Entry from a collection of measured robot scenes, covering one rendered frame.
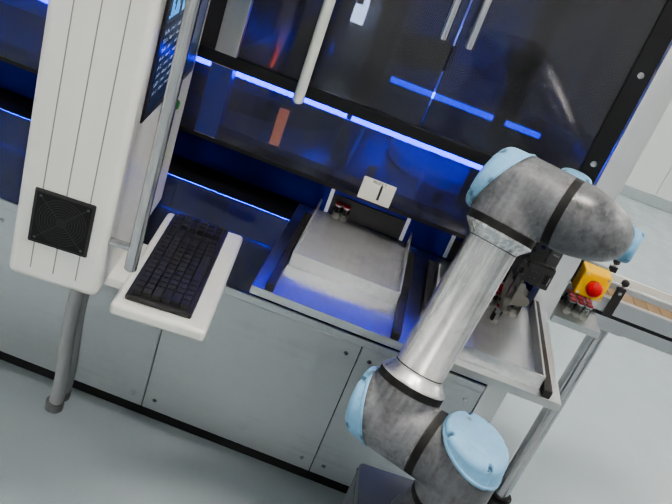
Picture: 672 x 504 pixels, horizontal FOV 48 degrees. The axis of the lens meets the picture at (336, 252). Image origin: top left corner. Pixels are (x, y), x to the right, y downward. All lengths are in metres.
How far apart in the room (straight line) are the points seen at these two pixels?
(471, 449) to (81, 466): 1.41
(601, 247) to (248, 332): 1.20
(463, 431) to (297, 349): 1.01
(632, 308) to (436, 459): 1.08
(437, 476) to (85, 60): 0.90
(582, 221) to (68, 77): 0.88
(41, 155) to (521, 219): 0.86
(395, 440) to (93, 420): 1.43
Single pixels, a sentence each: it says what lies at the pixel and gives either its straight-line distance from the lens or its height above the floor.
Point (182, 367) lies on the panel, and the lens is 2.28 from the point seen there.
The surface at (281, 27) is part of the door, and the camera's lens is 1.84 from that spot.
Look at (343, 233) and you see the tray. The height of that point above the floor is 0.88.
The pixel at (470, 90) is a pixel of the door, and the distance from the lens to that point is 1.81.
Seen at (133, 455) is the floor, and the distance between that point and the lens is 2.40.
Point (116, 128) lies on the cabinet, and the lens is 1.41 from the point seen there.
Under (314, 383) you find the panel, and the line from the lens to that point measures 2.19.
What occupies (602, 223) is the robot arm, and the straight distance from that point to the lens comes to 1.18.
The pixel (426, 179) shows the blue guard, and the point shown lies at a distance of 1.87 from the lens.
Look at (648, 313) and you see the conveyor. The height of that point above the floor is 0.93.
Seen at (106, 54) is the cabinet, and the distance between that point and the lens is 1.37.
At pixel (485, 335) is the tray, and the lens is 1.77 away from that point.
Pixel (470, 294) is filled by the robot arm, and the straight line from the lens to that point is 1.19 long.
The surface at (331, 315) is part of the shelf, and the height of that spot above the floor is 0.88.
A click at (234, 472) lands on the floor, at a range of 2.43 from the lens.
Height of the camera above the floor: 1.71
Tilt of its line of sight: 27 degrees down
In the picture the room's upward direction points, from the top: 21 degrees clockwise
